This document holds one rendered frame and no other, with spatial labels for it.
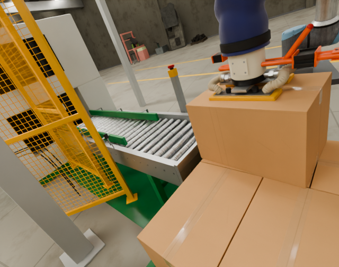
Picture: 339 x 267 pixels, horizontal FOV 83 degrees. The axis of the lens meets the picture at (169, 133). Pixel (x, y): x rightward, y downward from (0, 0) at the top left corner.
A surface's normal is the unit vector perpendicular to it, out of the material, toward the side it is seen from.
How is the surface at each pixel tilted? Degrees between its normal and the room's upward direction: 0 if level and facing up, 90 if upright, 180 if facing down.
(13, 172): 90
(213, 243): 0
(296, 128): 90
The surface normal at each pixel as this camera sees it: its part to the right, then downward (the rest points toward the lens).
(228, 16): -0.75, 0.27
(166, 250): -0.31, -0.83
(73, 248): 0.73, 0.11
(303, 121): -0.67, 0.53
